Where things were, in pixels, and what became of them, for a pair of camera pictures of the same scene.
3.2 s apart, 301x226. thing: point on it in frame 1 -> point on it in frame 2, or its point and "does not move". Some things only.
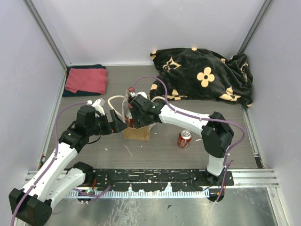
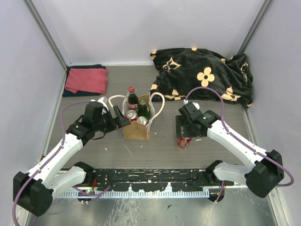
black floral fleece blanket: x=197 y=73 does not move
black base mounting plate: x=161 y=180 does not move
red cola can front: x=185 y=138 does not move
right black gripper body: x=139 y=118 -> x=188 y=130
